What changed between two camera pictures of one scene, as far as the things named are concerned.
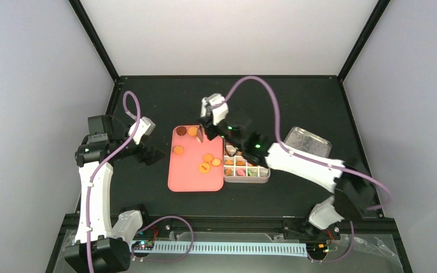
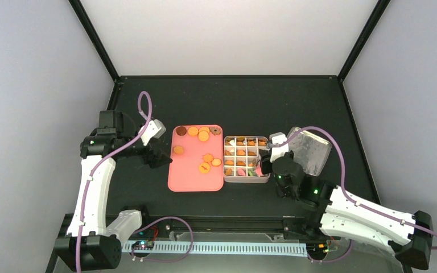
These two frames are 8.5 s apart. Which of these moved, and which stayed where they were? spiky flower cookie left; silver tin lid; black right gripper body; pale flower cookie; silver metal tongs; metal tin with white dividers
Moved: silver metal tongs; black right gripper body
Stayed: silver tin lid; metal tin with white dividers; spiky flower cookie left; pale flower cookie
